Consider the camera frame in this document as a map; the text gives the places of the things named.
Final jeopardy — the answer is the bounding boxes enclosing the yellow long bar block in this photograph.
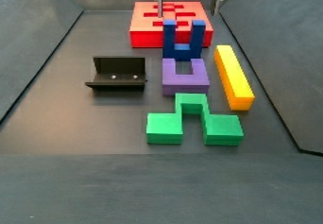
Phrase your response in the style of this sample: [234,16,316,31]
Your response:
[215,45,255,111]

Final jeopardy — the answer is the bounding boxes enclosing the red board with slots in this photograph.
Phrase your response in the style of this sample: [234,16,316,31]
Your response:
[128,1,214,48]

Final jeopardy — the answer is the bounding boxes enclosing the purple U-shaped block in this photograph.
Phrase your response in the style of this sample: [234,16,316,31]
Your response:
[161,59,209,95]

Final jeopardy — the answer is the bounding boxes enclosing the black angle bracket fixture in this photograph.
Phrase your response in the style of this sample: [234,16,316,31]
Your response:
[84,56,147,90]

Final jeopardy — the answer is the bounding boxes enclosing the blue U-shaped block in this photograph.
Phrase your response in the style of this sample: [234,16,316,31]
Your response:
[163,20,205,61]

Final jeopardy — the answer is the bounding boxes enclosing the green S-shaped block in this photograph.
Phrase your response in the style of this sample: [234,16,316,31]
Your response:
[147,93,243,146]

